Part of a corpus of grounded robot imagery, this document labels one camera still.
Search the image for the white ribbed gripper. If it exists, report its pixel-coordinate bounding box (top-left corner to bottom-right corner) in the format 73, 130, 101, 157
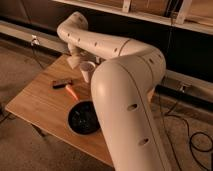
67, 44, 83, 69

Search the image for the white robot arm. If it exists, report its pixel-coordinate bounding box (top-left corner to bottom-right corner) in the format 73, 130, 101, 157
57, 12, 172, 171

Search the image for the white ceramic cup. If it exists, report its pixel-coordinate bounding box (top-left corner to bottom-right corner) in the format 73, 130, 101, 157
79, 61, 96, 83

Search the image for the orange marker pen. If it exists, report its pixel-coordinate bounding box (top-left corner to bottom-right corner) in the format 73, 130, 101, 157
65, 84, 79, 101

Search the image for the black rectangular brush block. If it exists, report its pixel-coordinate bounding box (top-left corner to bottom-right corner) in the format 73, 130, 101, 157
52, 79, 72, 89

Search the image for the wooden table board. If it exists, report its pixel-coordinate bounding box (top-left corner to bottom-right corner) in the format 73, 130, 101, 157
6, 55, 113, 166

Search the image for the black round bowl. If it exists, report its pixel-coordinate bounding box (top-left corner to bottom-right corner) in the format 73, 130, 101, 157
67, 101, 100, 135

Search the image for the white wall socket left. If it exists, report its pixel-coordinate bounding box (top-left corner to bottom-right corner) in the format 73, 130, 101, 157
31, 35, 40, 46

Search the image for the white wall socket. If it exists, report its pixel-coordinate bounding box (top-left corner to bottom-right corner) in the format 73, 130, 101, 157
179, 83, 190, 93
31, 35, 40, 46

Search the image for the white wall socket right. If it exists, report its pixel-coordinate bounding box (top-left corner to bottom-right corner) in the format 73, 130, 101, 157
179, 83, 190, 93

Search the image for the white wooden shelf frame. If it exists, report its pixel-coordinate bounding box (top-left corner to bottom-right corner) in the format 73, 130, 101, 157
54, 0, 213, 36

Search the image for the black floor cable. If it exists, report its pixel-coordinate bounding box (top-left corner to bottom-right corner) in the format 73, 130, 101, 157
156, 13, 213, 171

